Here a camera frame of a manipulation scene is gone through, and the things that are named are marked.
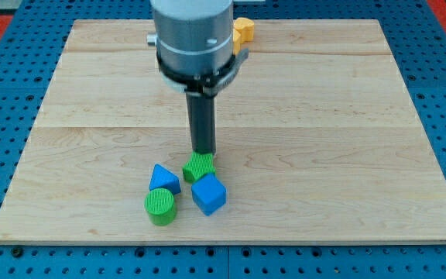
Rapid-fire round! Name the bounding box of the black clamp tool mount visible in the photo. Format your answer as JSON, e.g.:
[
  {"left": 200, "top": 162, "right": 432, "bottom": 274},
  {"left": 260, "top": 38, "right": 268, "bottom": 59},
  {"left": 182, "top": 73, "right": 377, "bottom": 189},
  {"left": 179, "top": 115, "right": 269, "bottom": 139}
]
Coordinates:
[{"left": 156, "top": 48, "right": 249, "bottom": 97}]

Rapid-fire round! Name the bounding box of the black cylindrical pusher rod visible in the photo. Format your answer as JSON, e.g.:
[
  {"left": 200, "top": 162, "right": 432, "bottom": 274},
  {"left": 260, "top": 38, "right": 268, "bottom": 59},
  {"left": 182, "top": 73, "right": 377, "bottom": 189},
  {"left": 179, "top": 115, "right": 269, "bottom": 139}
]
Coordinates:
[{"left": 186, "top": 95, "right": 216, "bottom": 154}]

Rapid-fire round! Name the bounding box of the blue cube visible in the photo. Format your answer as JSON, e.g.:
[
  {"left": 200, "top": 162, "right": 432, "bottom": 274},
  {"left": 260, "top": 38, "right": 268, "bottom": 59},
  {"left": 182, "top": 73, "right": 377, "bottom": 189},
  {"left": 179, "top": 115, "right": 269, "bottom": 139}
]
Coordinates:
[{"left": 191, "top": 174, "right": 227, "bottom": 215}]

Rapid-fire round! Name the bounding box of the grey cylindrical robot arm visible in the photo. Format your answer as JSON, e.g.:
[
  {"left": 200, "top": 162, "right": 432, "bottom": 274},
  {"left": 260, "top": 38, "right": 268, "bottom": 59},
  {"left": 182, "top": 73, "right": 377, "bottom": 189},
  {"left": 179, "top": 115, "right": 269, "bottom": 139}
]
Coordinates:
[{"left": 149, "top": 0, "right": 249, "bottom": 154}]

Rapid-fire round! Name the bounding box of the yellow block behind arm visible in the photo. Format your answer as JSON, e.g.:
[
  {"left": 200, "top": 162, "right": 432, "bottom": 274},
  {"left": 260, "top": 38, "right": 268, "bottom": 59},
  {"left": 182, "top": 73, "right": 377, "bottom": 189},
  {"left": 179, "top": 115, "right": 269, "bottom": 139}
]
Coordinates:
[{"left": 232, "top": 29, "right": 242, "bottom": 56}]

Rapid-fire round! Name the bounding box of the blue triangle block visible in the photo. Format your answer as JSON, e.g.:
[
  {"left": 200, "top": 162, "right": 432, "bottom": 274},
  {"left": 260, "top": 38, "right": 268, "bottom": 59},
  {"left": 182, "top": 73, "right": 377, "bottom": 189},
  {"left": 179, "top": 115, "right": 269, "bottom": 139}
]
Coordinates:
[{"left": 149, "top": 164, "right": 181, "bottom": 195}]

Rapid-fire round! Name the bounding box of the green star block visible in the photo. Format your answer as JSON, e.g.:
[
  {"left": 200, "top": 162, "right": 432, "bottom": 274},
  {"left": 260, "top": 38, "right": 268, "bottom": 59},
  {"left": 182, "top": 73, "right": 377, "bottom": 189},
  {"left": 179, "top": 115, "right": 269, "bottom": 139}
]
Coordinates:
[{"left": 182, "top": 151, "right": 216, "bottom": 183}]

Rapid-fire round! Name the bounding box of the yellow heart block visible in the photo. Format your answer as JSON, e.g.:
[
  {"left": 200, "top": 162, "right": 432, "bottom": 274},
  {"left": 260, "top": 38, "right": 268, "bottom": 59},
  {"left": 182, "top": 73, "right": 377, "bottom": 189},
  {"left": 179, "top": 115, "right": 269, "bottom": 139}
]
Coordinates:
[{"left": 233, "top": 17, "right": 255, "bottom": 43}]

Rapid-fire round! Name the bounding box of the green cylinder block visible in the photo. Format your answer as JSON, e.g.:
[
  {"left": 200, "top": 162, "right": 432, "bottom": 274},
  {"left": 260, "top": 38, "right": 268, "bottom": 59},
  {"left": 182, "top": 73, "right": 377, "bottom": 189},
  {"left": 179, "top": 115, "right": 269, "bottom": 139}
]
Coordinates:
[{"left": 144, "top": 188, "right": 177, "bottom": 226}]

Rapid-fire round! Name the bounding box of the light wooden board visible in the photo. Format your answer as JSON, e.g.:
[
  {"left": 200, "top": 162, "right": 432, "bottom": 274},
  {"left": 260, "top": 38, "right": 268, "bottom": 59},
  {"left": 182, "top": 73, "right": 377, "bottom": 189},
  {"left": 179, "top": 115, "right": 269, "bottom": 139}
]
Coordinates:
[{"left": 0, "top": 19, "right": 446, "bottom": 246}]

